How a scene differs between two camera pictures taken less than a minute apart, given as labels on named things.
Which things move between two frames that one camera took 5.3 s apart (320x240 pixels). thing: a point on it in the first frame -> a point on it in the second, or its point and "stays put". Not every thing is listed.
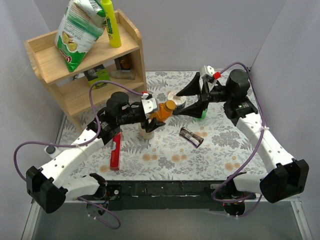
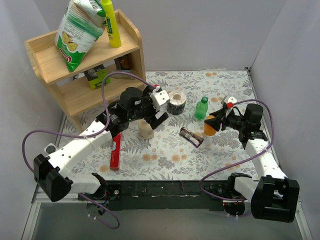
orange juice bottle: (165, 111) -> (209, 130)
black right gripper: (204, 95) -> (222, 120)
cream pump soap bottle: (145, 135) stays put
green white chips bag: (81, 23) stays put
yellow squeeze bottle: (114, 39) stays put
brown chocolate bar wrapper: (193, 139) stays put
